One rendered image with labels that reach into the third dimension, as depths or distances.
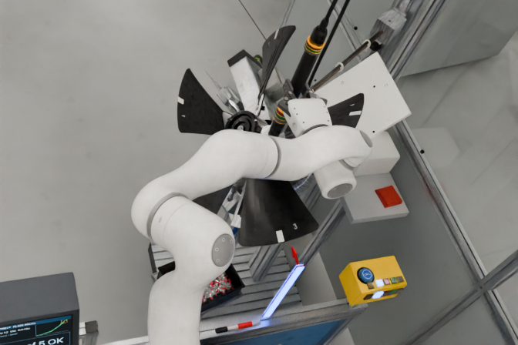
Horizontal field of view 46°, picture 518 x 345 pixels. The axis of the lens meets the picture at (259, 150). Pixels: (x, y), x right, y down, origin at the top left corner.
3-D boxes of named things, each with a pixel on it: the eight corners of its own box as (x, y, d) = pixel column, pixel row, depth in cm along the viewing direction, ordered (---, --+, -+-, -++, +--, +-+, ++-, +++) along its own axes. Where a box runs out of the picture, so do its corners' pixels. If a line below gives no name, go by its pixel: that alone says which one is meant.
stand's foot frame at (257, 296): (270, 233, 309) (274, 225, 303) (299, 319, 284) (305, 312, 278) (147, 249, 285) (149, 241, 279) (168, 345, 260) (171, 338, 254)
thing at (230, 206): (232, 206, 209) (246, 191, 208) (240, 218, 205) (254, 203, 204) (218, 199, 202) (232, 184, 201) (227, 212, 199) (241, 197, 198)
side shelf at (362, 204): (368, 140, 249) (371, 135, 247) (405, 216, 230) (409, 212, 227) (316, 145, 240) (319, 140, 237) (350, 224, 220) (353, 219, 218)
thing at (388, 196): (391, 186, 233) (393, 183, 231) (401, 204, 229) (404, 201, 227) (374, 190, 229) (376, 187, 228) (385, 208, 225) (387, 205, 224)
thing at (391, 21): (381, 23, 212) (392, 4, 205) (398, 35, 210) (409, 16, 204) (368, 35, 205) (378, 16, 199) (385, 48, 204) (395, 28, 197)
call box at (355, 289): (380, 270, 195) (395, 254, 187) (392, 299, 189) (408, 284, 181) (336, 278, 189) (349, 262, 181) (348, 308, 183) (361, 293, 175)
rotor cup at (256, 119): (237, 136, 197) (213, 121, 186) (274, 112, 192) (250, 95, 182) (250, 173, 189) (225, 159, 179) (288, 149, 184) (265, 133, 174)
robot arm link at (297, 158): (291, 104, 119) (365, 123, 143) (236, 150, 127) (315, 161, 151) (311, 142, 116) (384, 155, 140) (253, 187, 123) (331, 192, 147)
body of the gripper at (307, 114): (294, 149, 149) (279, 113, 155) (331, 145, 153) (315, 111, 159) (304, 129, 143) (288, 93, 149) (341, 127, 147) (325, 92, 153)
